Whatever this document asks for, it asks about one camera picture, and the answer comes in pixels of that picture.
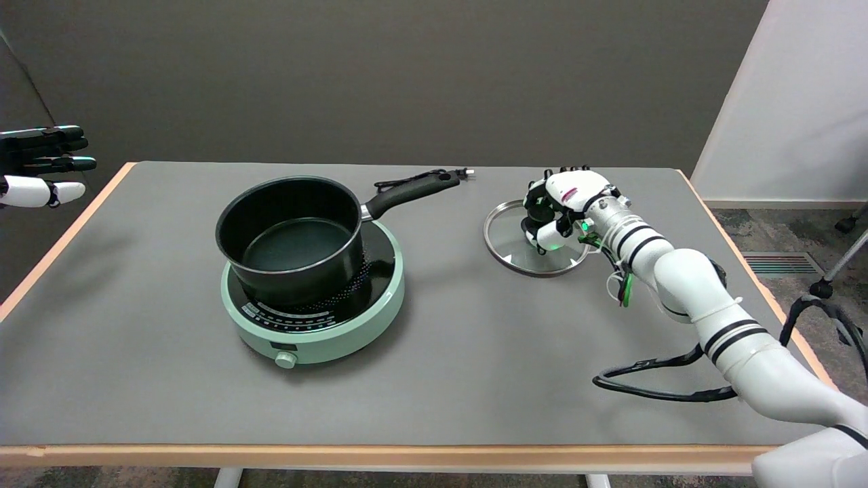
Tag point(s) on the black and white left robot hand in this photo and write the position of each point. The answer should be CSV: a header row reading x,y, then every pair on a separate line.
x,y
34,191

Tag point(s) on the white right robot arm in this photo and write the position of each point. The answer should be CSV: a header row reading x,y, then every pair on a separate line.
x,y
705,291

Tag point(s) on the grey chair leg with caster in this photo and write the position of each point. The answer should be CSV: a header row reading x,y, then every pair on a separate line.
x,y
844,261

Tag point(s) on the mint green induction cooker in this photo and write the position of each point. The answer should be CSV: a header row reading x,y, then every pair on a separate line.
x,y
325,339

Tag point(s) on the floor air vent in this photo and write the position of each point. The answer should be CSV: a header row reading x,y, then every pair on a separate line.
x,y
780,264

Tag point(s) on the green and black wrist wiring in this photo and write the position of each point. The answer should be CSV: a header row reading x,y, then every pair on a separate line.
x,y
625,288

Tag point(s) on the black chair caster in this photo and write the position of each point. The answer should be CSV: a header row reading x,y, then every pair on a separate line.
x,y
845,224

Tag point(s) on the white table leg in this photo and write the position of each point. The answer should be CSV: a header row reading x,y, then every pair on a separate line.
x,y
228,478
598,482

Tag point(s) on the glass pot lid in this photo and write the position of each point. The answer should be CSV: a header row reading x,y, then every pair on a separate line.
x,y
505,237

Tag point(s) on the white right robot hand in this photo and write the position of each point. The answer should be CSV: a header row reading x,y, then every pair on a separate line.
x,y
576,193

